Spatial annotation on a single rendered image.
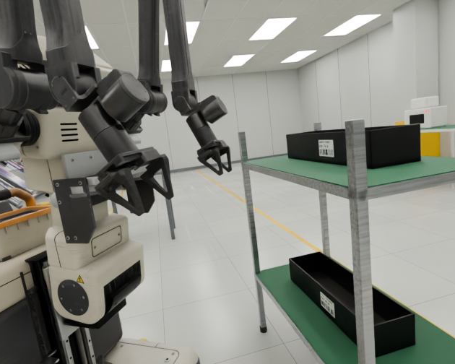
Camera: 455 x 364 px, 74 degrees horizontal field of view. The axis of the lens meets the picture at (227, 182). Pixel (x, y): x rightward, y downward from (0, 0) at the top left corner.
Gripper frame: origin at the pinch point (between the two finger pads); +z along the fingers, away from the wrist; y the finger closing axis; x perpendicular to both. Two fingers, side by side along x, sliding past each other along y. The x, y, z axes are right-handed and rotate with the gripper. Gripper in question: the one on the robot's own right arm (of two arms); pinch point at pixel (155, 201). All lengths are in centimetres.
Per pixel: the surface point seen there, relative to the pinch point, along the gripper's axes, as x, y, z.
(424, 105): -135, 489, 77
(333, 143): -26, 66, 14
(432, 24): -242, 633, -20
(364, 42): -168, 806, -86
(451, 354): -20, 52, 87
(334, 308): 6, 61, 66
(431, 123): -127, 477, 104
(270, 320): 60, 106, 85
